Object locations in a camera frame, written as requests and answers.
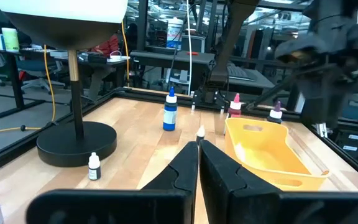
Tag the purple food coloring bottle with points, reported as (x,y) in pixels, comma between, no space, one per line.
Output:
(275,114)

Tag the blue food coloring bottle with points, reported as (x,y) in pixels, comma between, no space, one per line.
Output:
(170,116)

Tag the black control box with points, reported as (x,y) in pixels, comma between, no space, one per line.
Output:
(350,152)

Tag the dark laptop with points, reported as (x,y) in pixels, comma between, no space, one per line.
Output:
(238,71)

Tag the red marker pen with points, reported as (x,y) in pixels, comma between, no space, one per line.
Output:
(192,53)

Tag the white bucket blue label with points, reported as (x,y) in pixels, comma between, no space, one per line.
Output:
(175,34)

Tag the white globe lamp black base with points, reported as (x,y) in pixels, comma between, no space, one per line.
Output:
(76,143)

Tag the yellow plastic bin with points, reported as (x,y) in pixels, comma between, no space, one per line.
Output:
(259,149)

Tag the grey computer monitor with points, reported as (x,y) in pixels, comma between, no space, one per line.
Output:
(194,43)

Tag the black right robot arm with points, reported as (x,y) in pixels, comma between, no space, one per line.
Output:
(228,46)

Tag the small white-capped dropper bottle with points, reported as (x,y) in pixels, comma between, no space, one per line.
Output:
(200,132)
(94,169)

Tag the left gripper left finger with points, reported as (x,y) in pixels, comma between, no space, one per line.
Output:
(166,202)

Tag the person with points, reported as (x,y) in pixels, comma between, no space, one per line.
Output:
(109,46)

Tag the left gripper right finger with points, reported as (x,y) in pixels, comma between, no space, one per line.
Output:
(228,199)

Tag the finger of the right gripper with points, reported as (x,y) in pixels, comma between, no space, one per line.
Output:
(311,105)
(332,105)

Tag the green and white container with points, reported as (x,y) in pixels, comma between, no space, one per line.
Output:
(10,40)

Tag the pink food coloring bottle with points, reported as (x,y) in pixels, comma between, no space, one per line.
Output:
(235,107)

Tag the black T-foot desk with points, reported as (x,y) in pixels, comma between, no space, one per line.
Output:
(15,81)

